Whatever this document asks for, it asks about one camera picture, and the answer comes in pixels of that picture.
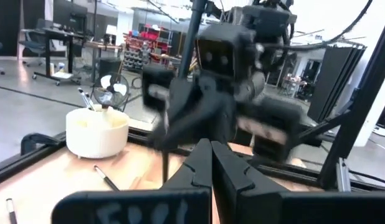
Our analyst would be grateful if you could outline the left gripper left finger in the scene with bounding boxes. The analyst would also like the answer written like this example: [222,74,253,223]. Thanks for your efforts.
[51,138,212,224]

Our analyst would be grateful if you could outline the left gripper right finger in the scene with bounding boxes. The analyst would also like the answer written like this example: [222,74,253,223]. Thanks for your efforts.
[211,140,385,224]

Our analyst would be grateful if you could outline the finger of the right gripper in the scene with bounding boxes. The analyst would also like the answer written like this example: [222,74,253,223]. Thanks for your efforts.
[167,83,237,150]
[150,77,199,150]

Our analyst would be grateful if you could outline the stubby dark-headed makeup brush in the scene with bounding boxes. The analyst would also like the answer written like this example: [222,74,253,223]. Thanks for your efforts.
[100,98,116,121]

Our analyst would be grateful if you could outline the black floor fan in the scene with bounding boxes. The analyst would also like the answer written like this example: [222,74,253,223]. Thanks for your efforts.
[92,72,130,110]

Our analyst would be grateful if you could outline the red storage rack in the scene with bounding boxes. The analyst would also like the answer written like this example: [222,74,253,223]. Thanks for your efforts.
[122,24,181,71]

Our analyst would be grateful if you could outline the black folding room divider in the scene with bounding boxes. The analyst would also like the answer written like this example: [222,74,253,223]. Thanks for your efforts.
[307,44,367,123]

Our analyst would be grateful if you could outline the cream round brush holder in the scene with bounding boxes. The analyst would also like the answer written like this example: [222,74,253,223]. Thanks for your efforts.
[65,104,130,159]

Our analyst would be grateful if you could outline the wooden top desk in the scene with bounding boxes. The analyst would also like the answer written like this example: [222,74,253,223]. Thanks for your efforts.
[83,42,123,82]

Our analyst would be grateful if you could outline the black standing desk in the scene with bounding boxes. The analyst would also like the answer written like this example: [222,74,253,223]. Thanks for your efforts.
[19,27,87,86]

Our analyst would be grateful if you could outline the black corner clamp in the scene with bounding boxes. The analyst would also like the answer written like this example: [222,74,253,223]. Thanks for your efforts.
[20,133,66,156]

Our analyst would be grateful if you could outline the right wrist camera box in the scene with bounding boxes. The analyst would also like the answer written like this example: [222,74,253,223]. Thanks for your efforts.
[196,24,257,79]

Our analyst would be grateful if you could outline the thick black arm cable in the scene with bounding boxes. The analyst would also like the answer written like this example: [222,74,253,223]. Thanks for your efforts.
[285,0,374,52]

